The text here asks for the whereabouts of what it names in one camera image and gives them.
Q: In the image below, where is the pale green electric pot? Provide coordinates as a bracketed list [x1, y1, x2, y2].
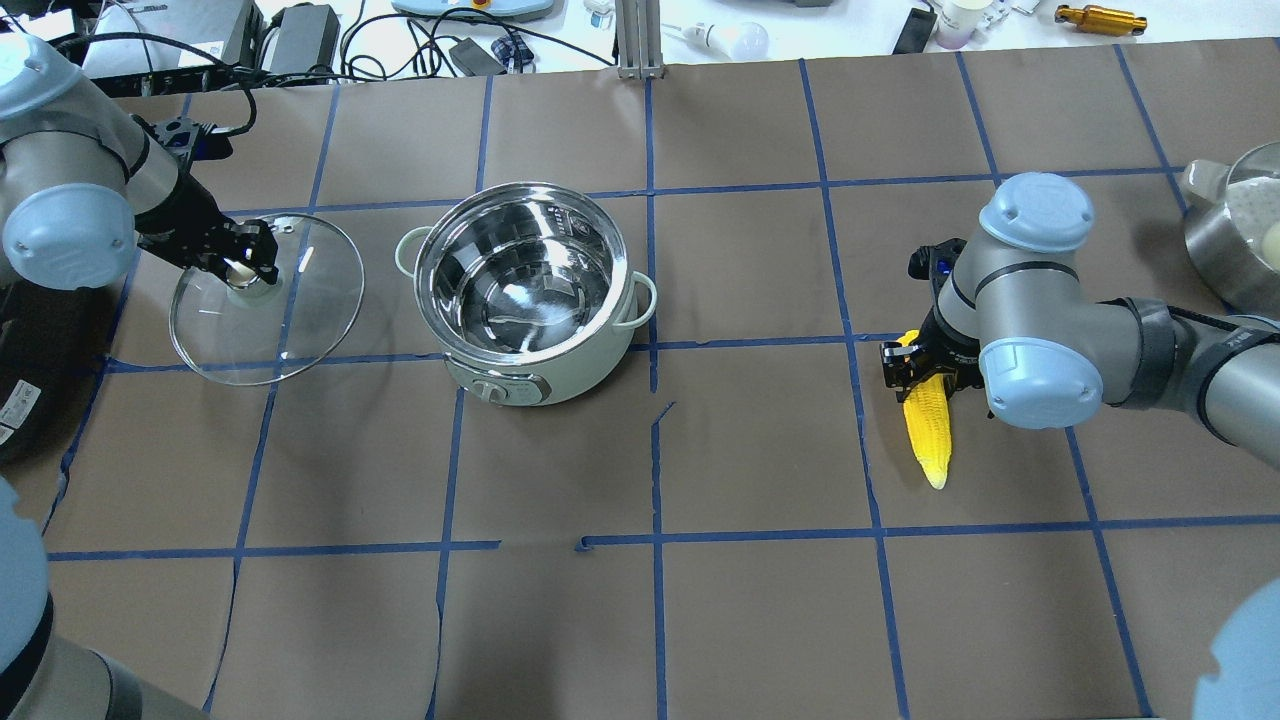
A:
[393, 181, 659, 407]

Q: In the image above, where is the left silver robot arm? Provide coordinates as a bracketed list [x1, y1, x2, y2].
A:
[3, 32, 279, 719]

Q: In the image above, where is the aluminium frame post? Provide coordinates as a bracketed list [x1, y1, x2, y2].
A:
[614, 0, 666, 79]

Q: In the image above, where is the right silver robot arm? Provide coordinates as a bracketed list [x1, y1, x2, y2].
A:
[849, 174, 1277, 719]

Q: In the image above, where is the yellow corn cob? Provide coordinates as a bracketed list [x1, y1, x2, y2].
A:
[900, 374, 954, 489]

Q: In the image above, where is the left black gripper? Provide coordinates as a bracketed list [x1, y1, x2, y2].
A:
[134, 117, 279, 286]

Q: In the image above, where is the black rice cooker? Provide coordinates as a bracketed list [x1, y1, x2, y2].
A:
[1, 281, 97, 466]

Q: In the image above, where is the white plastic cup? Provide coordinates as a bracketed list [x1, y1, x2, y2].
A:
[933, 0, 995, 51]

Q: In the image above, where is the black power brick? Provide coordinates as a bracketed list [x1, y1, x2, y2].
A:
[262, 3, 340, 76]

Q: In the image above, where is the steel pot at edge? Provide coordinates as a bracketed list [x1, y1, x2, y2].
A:
[1179, 142, 1279, 319]

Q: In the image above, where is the gold metal cylinder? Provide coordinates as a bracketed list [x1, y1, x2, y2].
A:
[1053, 4, 1149, 37]

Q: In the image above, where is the black power adapter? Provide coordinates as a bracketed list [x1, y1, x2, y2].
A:
[448, 38, 507, 77]

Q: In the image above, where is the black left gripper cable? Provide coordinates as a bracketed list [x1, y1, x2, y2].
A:
[55, 32, 261, 141]

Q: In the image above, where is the glass pot lid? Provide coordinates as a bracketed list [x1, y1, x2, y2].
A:
[168, 214, 366, 387]

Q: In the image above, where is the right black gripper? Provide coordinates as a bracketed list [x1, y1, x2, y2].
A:
[879, 238, 983, 404]

